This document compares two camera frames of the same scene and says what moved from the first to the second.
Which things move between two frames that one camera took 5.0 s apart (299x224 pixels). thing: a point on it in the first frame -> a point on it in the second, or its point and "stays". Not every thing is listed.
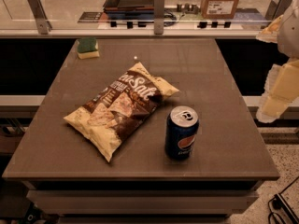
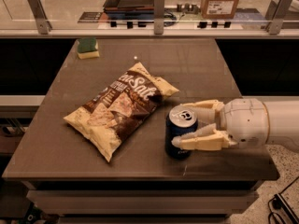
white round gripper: (290, 36) -> (245, 121)
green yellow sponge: (88, 48) stays
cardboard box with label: (220, 1) stays
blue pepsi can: (181, 130) stays
